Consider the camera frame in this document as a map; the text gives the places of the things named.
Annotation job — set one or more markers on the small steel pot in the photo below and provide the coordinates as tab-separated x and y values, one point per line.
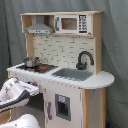
31	61

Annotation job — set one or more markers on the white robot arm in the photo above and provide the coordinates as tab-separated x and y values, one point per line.
13	95

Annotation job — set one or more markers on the wooden toy kitchen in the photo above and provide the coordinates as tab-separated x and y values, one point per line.
62	50

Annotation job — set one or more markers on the black toy faucet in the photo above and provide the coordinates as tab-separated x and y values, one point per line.
82	61

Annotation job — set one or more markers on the grey toy sink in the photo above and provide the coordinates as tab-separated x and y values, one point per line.
73	74

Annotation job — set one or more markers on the black stovetop with red burners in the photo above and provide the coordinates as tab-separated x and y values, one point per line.
41	68

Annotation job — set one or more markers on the toy microwave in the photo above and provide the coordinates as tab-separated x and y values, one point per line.
74	24

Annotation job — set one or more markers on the white cabinet door with dispenser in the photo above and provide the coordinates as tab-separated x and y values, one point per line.
62	106

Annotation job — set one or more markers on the grey range hood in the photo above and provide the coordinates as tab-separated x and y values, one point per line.
40	27

